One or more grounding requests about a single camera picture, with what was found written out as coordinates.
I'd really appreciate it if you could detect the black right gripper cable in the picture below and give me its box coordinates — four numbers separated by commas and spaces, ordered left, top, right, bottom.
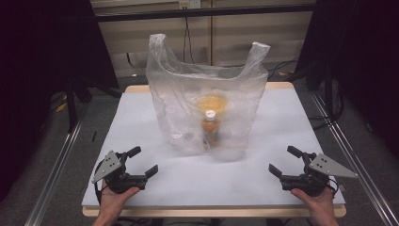
326, 177, 341, 197

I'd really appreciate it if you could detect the aluminium floor rail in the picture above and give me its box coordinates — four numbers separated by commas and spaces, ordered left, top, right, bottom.
24, 109, 90, 226
310, 91, 399, 226

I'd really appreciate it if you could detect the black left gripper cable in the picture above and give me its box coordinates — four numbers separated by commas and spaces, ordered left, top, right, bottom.
93, 159, 106, 206

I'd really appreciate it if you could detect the translucent plastic bag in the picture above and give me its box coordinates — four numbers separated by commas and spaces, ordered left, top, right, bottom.
145, 32, 271, 159

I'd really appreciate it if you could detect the black curtain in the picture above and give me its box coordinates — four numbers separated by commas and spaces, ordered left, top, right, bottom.
0, 0, 120, 202
293, 0, 399, 158

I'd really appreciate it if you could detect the black horizontal bar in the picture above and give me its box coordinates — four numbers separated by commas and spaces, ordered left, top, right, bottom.
93, 3, 317, 23

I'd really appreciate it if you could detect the white table mat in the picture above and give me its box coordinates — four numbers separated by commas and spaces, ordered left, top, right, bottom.
81, 89, 346, 208

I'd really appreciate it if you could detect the yellow round food packet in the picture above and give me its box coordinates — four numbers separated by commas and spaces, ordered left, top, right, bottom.
197, 93, 230, 116

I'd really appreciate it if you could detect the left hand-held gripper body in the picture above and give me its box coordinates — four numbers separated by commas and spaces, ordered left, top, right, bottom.
91, 150, 149, 195

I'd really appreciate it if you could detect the black hanging cable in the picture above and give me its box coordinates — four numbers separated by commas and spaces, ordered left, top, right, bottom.
182, 16, 196, 65

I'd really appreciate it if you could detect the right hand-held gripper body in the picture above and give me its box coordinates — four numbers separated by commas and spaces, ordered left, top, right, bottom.
279, 152, 359, 198

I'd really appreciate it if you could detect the black metal stand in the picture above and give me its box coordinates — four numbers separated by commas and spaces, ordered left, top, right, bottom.
64, 74, 92, 135
305, 62, 335, 117

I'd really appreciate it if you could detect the white wall socket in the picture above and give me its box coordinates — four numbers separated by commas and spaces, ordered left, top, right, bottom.
178, 0, 201, 10

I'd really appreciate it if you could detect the person's right hand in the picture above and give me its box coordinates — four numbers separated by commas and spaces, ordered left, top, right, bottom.
289, 186, 337, 220

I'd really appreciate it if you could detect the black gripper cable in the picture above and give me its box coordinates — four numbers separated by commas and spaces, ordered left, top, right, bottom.
93, 159, 106, 206
326, 177, 341, 197

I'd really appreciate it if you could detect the black floor cable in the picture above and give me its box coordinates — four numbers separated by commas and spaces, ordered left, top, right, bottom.
308, 89, 345, 131

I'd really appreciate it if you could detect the orange drink bottle white cap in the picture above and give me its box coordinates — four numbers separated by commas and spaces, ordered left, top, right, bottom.
201, 109, 220, 149

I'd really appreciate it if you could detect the person's left hand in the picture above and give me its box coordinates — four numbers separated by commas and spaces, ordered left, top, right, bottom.
99, 184, 141, 220

